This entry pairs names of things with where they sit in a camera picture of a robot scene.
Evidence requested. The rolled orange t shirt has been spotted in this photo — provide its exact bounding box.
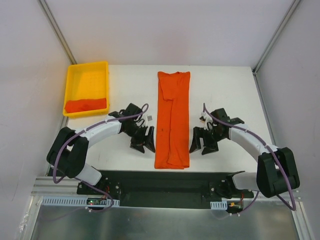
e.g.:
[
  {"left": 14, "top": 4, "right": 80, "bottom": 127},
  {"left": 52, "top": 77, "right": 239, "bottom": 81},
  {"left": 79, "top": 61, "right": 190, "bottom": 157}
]
[{"left": 64, "top": 98, "right": 107, "bottom": 113}]

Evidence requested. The white cable duct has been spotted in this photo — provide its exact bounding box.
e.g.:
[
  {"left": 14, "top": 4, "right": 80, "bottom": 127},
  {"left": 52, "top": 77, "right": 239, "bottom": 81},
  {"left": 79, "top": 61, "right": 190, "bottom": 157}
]
[
  {"left": 210, "top": 201, "right": 228, "bottom": 211},
  {"left": 41, "top": 196, "right": 120, "bottom": 208}
]

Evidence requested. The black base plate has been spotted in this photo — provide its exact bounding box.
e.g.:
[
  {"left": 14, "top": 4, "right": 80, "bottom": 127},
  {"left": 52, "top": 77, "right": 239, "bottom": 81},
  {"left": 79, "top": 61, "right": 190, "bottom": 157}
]
[{"left": 76, "top": 169, "right": 255, "bottom": 208}]

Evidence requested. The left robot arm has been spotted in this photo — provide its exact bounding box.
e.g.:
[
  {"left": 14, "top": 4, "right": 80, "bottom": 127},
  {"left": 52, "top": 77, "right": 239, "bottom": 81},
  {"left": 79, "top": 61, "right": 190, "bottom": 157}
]
[{"left": 46, "top": 103, "right": 156, "bottom": 195}]

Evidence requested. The orange t shirt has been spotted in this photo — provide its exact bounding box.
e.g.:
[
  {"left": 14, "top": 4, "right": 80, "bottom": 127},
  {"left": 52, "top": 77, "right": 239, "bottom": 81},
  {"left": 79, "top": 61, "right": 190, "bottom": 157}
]
[
  {"left": 64, "top": 98, "right": 107, "bottom": 113},
  {"left": 154, "top": 71, "right": 191, "bottom": 169}
]

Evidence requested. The aluminium frame post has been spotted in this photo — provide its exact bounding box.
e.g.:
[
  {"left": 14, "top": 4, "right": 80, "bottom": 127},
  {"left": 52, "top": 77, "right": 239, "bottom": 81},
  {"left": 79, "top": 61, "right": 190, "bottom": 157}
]
[
  {"left": 37, "top": 0, "right": 77, "bottom": 65},
  {"left": 252, "top": 0, "right": 302, "bottom": 76}
]

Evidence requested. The left white cable duct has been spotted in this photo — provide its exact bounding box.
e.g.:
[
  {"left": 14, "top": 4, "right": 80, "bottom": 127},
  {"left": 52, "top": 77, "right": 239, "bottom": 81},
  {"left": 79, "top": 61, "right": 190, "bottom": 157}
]
[{"left": 41, "top": 196, "right": 120, "bottom": 208}]

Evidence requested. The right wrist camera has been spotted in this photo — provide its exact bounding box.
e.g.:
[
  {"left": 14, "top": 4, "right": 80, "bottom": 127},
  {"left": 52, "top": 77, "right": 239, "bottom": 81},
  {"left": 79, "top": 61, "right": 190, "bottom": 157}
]
[{"left": 199, "top": 112, "right": 215, "bottom": 131}]

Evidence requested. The aluminium front rail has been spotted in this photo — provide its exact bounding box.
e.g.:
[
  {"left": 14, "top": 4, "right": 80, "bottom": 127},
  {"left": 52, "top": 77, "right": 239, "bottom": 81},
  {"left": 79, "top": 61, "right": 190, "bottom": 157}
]
[{"left": 31, "top": 176, "right": 303, "bottom": 202}]

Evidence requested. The yellow plastic bin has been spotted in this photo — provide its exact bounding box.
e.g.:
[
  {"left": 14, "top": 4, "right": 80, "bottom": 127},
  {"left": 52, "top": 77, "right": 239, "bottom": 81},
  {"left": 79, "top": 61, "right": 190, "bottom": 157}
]
[{"left": 62, "top": 61, "right": 110, "bottom": 118}]

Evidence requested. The left aluminium frame post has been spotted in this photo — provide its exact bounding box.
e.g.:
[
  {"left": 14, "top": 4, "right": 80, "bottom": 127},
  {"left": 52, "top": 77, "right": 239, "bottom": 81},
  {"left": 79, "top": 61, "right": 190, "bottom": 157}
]
[{"left": 37, "top": 0, "right": 77, "bottom": 65}]

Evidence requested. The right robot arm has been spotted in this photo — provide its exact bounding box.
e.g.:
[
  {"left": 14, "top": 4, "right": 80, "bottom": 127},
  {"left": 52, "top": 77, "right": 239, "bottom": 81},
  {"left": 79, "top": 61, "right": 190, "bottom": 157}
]
[{"left": 189, "top": 108, "right": 301, "bottom": 199}]

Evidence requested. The right aluminium frame post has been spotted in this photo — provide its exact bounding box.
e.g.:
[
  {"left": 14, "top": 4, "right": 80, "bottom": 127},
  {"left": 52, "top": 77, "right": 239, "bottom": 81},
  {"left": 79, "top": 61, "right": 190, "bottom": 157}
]
[{"left": 252, "top": 0, "right": 302, "bottom": 76}]

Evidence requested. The right white cable duct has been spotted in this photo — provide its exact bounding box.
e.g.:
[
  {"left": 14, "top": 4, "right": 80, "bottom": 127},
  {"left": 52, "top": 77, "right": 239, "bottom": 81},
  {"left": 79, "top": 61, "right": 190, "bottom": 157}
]
[{"left": 210, "top": 201, "right": 228, "bottom": 211}]

